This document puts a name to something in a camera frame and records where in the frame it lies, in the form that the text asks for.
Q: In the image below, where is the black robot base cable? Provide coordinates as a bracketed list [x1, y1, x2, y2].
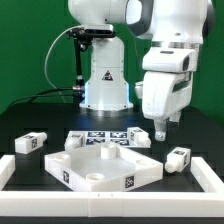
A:
[7, 85, 84, 110]

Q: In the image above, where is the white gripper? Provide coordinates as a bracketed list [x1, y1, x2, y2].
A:
[135, 47, 197, 141]

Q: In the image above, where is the white camera cable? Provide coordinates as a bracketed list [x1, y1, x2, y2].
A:
[44, 25, 84, 103]

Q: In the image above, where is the white U-shaped fence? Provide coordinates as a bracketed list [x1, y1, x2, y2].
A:
[0, 155, 224, 217]

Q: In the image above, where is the white square tabletop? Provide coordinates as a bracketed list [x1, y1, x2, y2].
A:
[45, 142, 163, 192]

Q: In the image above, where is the fiducial marker sheet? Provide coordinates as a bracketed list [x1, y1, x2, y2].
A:
[67, 131, 151, 148]

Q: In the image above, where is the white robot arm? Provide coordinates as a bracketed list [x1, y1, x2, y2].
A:
[68, 0, 214, 141]

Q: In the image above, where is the black camera on stand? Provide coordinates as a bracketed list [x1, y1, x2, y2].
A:
[66, 25, 116, 89]

